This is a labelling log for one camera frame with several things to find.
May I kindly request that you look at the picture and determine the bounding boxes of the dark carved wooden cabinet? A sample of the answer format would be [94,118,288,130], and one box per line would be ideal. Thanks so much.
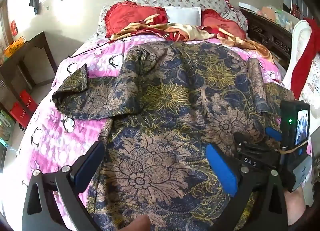
[239,6,294,71]

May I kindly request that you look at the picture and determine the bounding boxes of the white printed cushion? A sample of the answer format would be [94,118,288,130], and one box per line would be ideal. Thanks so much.
[300,53,320,104]

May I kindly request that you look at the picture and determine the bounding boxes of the gold and red satin cloth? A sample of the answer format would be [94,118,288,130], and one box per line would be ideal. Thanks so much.
[109,15,275,63]

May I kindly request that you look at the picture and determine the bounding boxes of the pastel packets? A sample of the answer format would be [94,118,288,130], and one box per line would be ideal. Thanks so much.
[260,6,294,29]

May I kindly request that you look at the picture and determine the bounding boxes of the dark floral patterned shirt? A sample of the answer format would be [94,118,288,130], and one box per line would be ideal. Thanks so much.
[51,40,300,231]

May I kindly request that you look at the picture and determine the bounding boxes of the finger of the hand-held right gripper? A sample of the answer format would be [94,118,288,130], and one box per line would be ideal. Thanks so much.
[265,122,284,144]
[234,133,280,157]

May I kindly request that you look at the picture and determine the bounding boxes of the white chair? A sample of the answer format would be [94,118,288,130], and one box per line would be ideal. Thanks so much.
[282,20,320,101]

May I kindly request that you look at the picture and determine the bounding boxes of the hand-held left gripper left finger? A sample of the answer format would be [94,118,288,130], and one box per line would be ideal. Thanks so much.
[22,141,106,231]

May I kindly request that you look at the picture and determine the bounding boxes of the pink penguin print blanket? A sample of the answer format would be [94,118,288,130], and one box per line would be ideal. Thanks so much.
[15,33,285,231]

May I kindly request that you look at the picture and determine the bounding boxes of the person's left hand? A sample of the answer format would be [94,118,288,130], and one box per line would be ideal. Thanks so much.
[124,215,151,231]

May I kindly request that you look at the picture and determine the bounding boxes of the white pillow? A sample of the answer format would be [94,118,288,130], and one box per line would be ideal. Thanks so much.
[164,7,202,26]

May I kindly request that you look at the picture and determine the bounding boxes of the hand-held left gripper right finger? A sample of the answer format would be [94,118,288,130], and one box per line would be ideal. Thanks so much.
[205,143,292,231]

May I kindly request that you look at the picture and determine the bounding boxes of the dark wooden desk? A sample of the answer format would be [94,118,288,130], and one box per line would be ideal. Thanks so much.
[0,32,58,101]

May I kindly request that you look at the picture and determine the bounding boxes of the green box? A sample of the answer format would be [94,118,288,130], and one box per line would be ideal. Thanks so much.
[0,110,13,146]

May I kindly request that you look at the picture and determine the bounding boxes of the red heart-shaped pillow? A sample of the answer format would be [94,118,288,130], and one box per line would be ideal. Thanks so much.
[104,0,168,38]
[200,9,248,40]

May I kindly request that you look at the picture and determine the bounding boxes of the orange plastic basket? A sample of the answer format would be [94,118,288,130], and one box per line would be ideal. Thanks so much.
[2,36,27,58]

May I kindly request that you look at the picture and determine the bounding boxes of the person's right forearm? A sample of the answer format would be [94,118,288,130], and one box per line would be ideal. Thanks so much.
[284,185,308,227]

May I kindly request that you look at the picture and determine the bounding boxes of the red box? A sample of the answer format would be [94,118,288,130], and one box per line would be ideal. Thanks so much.
[9,102,32,126]
[19,90,38,111]

